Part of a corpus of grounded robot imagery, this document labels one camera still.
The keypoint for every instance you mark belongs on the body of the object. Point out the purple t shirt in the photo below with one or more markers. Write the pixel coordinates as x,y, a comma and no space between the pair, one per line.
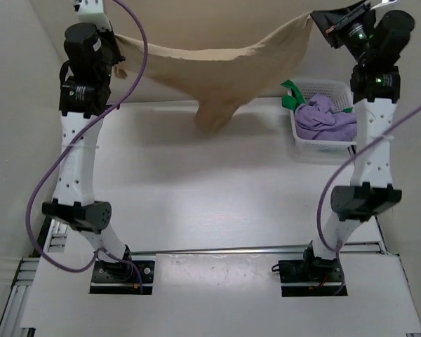
319,119

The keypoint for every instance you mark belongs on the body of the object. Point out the aluminium frame rail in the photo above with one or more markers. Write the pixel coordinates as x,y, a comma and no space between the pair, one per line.
53,236

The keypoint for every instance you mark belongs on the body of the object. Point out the white plastic basket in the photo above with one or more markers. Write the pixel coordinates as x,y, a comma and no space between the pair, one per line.
342,98

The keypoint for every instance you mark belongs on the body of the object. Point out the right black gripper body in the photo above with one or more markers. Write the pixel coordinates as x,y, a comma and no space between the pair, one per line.
327,22

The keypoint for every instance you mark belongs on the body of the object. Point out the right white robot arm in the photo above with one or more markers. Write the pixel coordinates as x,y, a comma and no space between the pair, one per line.
376,91

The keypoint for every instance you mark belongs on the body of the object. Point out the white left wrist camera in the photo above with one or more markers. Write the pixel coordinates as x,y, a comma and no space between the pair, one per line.
92,11

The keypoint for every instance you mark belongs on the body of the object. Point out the beige t shirt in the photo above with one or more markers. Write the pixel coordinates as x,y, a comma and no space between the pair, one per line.
221,80

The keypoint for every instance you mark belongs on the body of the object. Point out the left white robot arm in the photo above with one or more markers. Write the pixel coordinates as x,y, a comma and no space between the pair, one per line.
84,91

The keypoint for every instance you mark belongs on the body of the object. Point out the green t shirt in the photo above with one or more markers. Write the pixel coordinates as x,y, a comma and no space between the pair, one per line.
293,100

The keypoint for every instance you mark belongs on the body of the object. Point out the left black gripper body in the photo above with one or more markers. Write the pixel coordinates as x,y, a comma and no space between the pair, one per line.
116,53

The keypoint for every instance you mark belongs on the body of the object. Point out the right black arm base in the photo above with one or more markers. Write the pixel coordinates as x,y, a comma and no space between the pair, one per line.
300,280

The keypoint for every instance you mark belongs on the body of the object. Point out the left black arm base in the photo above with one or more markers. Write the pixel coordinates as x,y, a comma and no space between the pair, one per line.
116,279

